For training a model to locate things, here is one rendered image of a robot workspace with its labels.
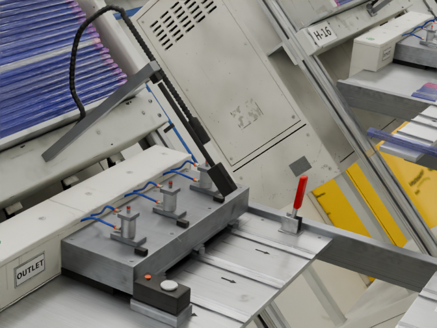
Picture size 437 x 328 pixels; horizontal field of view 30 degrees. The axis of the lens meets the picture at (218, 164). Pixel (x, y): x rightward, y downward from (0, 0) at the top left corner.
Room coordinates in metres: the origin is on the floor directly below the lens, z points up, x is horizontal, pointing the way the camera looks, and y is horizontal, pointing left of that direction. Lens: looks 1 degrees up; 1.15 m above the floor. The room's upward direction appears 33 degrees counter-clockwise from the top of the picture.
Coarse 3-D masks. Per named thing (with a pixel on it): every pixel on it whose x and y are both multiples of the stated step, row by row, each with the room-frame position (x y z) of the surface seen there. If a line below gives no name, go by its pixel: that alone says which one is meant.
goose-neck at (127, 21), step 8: (128, 24) 1.29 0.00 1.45; (136, 32) 1.29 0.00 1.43; (144, 48) 1.29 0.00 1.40; (152, 56) 1.29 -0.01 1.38; (160, 72) 1.29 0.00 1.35; (168, 80) 1.29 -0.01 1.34; (168, 88) 1.29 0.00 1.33; (176, 96) 1.29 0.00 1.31; (184, 104) 1.29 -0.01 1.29; (184, 112) 1.29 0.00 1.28
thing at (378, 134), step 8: (376, 136) 1.48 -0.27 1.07; (384, 136) 1.47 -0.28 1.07; (392, 136) 1.47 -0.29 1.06; (400, 136) 1.47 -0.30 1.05; (400, 144) 1.46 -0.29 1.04; (408, 144) 1.45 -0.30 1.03; (416, 144) 1.45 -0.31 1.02; (424, 144) 1.44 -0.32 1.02; (424, 152) 1.44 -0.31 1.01; (432, 152) 1.43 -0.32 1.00
